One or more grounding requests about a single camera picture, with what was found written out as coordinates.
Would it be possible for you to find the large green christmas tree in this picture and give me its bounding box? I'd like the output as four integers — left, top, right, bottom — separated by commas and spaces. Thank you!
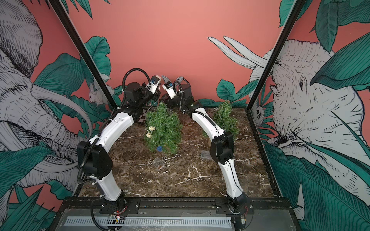
144, 103, 183, 155

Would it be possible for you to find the small green christmas tree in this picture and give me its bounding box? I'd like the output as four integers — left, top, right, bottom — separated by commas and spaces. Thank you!
205, 100, 240, 140

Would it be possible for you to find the clear plastic battery box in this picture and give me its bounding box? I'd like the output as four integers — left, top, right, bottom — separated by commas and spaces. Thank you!
152, 157, 165, 170

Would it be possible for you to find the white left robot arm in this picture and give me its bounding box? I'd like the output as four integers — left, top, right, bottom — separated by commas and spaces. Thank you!
77, 68, 161, 215

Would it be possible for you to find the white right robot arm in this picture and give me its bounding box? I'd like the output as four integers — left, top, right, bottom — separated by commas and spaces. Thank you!
161, 76, 252, 215

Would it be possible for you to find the brown checkered chess board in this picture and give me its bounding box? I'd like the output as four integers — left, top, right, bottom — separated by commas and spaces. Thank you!
137, 107, 150, 125

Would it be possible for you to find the clear plastic box right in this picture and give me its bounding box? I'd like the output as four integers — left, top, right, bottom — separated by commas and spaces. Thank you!
200, 150, 212, 160

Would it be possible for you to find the white ventilation grille strip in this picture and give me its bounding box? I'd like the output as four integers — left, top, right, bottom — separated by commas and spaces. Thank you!
63, 216, 233, 228

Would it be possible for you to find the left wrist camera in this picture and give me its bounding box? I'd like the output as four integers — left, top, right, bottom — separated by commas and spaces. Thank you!
145, 75, 162, 94

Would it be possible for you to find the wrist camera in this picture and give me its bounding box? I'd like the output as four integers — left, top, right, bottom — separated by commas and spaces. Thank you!
162, 81, 177, 100
145, 75, 162, 94

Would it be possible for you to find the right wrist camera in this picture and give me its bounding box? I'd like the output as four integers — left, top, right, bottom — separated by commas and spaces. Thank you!
162, 81, 177, 100

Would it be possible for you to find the black left corner post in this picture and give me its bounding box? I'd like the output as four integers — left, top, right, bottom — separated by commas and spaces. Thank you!
48, 0, 118, 109

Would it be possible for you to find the black corner post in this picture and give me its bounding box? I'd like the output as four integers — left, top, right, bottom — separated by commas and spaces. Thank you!
246, 0, 305, 112
48, 0, 118, 109

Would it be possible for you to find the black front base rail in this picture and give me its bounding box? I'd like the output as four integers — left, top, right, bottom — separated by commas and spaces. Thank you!
58, 197, 293, 215

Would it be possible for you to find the black right corner post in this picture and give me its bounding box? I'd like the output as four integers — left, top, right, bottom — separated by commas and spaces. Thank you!
246, 0, 305, 112

